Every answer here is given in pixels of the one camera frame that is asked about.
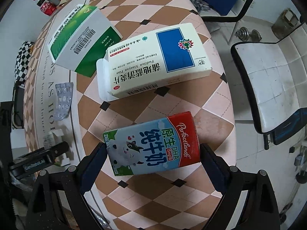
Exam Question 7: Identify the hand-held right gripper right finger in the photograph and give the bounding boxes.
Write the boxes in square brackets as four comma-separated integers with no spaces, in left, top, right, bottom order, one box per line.
[200,143,281,230]

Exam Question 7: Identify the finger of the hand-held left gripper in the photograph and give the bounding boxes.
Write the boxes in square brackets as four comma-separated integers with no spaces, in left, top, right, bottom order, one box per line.
[47,141,70,160]

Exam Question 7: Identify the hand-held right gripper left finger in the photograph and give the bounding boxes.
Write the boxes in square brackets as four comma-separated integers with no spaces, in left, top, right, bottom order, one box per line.
[25,143,108,230]

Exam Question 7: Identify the blue and red milk carton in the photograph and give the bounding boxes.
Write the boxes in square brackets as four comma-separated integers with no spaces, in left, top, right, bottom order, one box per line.
[103,111,201,177]

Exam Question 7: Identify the small white open box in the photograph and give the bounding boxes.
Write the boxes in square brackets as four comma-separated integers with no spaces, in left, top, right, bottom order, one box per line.
[43,128,65,149]

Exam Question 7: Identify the silver pill blister pack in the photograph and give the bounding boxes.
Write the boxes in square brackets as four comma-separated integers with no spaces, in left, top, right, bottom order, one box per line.
[53,82,75,121]

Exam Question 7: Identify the black and blue chair base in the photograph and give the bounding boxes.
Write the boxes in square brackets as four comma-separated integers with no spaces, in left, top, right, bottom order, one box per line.
[272,108,307,146]

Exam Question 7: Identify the black and white checkered bag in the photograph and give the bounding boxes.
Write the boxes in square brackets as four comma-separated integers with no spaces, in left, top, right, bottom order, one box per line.
[14,41,36,87]

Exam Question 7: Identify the white padded chair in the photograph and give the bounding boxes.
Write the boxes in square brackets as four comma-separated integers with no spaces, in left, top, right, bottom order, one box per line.
[230,21,307,150]

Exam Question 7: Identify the white and green medicine box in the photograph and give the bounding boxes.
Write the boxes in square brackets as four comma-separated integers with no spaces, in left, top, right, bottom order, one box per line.
[47,4,123,78]

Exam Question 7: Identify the white and blue medicine box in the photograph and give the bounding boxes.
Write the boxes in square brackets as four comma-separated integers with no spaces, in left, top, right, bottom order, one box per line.
[96,23,213,101]

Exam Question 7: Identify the metal dumbbell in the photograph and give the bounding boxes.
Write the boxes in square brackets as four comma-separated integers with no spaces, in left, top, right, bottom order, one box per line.
[234,26,261,40]

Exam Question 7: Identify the red soda can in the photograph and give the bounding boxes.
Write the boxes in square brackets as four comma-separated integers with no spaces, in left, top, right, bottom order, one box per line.
[40,0,58,17]

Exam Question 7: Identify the metal weight plates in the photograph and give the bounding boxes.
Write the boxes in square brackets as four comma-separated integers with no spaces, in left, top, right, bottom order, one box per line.
[187,0,212,12]

